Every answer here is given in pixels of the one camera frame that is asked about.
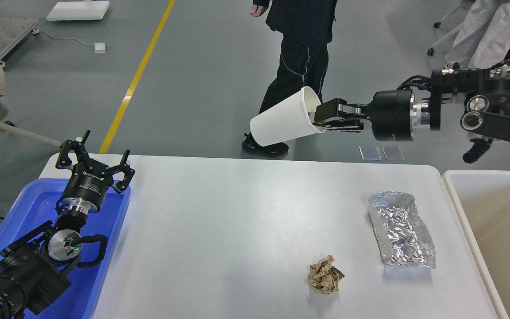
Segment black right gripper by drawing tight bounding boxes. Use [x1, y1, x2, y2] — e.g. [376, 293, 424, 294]
[310, 89, 430, 142]

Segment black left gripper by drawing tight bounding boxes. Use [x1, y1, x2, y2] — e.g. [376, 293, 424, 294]
[55, 130, 135, 214]

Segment white paper cup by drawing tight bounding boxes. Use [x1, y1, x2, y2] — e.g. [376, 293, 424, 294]
[250, 86, 326, 147]

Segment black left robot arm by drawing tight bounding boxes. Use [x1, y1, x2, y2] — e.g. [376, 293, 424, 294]
[0, 131, 135, 319]

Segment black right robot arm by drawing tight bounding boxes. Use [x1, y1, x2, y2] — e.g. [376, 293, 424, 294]
[309, 59, 510, 163]

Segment left clear floor plate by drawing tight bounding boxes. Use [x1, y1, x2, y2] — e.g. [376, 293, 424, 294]
[359, 146, 382, 161]

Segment clear floor plate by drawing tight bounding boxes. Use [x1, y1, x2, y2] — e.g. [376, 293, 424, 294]
[382, 145, 405, 161]
[359, 146, 382, 161]

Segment right clear floor plate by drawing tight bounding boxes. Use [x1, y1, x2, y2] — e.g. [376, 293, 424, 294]
[382, 145, 405, 161]

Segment person in black clothes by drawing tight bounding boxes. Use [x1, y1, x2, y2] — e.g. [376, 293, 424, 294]
[241, 0, 339, 158]

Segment white rolling stand legs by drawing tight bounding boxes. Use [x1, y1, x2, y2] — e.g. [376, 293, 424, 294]
[426, 0, 475, 57]

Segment crumpled aluminium foil tray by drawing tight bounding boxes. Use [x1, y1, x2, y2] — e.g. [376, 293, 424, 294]
[367, 191, 437, 268]

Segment white foam board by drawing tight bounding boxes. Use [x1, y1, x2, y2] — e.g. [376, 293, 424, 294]
[46, 0, 111, 21]

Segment grey metal platform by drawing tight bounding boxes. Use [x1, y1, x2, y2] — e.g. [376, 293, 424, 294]
[0, 16, 38, 61]

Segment crumpled brown paper ball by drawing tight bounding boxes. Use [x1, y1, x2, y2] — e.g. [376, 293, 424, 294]
[307, 255, 345, 295]

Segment person in white trousers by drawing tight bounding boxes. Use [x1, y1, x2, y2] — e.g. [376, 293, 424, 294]
[444, 0, 510, 69]

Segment beige plastic bin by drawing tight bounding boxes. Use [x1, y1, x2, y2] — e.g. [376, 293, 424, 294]
[443, 170, 510, 319]

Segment white power adapter with cable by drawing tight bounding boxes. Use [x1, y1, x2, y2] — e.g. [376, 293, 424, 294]
[31, 28, 108, 53]

